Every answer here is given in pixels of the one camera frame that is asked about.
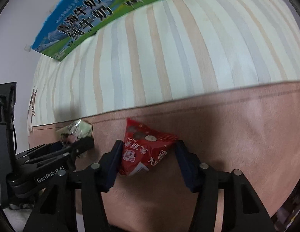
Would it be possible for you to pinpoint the small red snack packet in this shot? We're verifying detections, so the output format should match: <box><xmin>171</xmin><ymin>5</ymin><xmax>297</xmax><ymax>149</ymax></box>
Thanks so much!
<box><xmin>119</xmin><ymin>118</ymin><xmax>178</xmax><ymax>176</ymax></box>

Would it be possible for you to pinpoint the small photo snack packet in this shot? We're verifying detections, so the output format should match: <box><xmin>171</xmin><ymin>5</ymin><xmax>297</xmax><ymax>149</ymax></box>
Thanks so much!
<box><xmin>56</xmin><ymin>119</ymin><xmax>93</xmax><ymax>146</ymax></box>

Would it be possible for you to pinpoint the open cardboard milk box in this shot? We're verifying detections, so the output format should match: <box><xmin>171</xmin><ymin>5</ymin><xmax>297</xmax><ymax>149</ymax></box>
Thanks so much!
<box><xmin>31</xmin><ymin>0</ymin><xmax>160</xmax><ymax>61</ymax></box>

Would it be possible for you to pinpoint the striped pink cat blanket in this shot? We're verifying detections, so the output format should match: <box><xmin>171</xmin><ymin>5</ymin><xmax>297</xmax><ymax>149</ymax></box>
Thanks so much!
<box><xmin>26</xmin><ymin>0</ymin><xmax>300</xmax><ymax>232</ymax></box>

